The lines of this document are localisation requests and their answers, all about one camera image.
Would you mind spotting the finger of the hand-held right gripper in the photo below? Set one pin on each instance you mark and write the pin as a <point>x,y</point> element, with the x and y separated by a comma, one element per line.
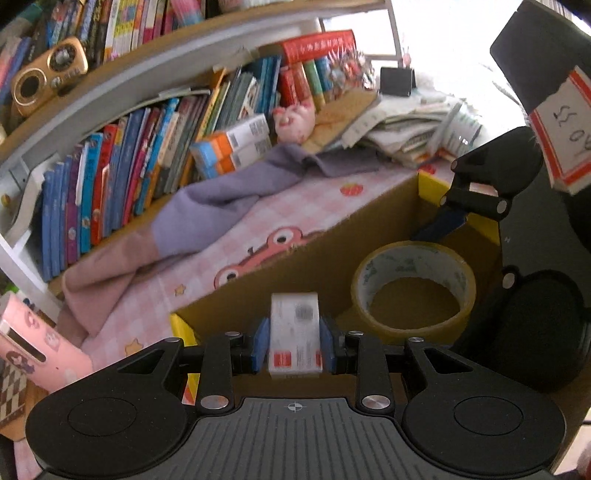
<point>443,226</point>
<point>491,323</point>

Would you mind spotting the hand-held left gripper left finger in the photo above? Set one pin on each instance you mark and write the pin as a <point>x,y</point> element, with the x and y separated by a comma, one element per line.
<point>262,344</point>

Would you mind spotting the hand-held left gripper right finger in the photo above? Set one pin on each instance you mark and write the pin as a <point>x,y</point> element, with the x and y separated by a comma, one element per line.
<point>325,344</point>

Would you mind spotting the small white box red label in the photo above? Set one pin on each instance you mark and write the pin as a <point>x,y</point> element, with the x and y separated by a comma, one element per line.
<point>295,332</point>

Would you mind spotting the yellow tape roll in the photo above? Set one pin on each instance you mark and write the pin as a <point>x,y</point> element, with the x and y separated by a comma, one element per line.
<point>369,277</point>

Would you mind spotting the brown cardboard box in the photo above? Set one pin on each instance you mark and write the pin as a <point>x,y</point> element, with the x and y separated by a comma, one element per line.
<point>323,258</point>

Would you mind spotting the pink cylinder container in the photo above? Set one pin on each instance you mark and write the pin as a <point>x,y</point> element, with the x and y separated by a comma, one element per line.
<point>37,341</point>

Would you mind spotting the white roll green print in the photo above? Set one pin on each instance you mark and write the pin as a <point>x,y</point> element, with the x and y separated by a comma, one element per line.
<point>461,131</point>

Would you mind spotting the pile of papers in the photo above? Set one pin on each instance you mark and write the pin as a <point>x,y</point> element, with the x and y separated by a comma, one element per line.
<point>406,129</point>

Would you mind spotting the brown kraft paper pad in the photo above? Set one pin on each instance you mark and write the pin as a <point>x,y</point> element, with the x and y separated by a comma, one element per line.
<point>341,115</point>

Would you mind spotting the purple and mauve cloth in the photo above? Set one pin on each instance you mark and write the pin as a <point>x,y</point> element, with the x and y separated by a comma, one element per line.
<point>207,203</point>

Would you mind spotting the black binder clip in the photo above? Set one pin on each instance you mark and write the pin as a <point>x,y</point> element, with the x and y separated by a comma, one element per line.
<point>396,82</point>

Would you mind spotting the pink pig plush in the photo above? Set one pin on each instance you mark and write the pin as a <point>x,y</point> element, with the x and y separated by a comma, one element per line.
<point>295,121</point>

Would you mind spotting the colourful trinket bundle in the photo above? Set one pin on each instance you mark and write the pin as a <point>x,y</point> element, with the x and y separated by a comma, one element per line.
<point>351,67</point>

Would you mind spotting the orange and white carton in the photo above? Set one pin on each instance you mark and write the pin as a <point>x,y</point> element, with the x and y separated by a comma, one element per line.
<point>240,159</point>
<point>226,138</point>

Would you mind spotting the row of red green books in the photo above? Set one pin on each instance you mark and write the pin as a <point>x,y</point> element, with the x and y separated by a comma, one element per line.
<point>300,83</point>

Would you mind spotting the row of blue-spined books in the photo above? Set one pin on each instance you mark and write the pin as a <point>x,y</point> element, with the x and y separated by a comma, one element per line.
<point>115,184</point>

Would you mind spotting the checkered game board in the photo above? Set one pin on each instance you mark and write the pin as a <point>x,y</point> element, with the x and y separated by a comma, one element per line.
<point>11,397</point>

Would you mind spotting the white bookshelf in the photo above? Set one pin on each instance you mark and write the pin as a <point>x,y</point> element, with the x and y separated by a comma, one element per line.
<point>138,78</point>

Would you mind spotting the gold retro radio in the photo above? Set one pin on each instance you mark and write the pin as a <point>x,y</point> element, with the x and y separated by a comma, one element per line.
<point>46,74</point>

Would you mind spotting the row of colourful picture books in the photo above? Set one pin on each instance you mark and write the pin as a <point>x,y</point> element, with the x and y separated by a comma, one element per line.
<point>124,23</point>

